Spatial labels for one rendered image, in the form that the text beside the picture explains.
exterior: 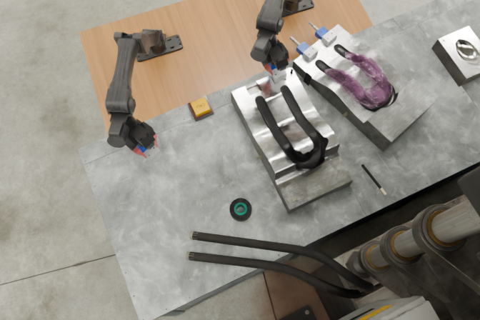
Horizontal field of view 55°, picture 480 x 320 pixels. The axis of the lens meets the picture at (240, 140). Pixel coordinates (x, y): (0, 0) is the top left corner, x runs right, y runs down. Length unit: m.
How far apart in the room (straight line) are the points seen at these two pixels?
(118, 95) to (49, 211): 1.38
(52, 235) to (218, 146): 1.24
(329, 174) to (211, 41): 0.76
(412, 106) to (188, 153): 0.86
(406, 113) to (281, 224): 0.62
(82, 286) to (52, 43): 1.50
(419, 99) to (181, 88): 0.93
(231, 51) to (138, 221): 0.79
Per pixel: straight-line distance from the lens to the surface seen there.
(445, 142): 1.96
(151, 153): 1.65
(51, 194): 2.77
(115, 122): 1.49
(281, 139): 1.70
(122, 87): 1.49
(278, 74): 1.76
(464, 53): 2.12
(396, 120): 1.80
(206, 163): 1.78
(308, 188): 1.70
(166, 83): 1.93
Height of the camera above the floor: 2.49
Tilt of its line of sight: 69 degrees down
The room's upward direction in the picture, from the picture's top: 1 degrees counter-clockwise
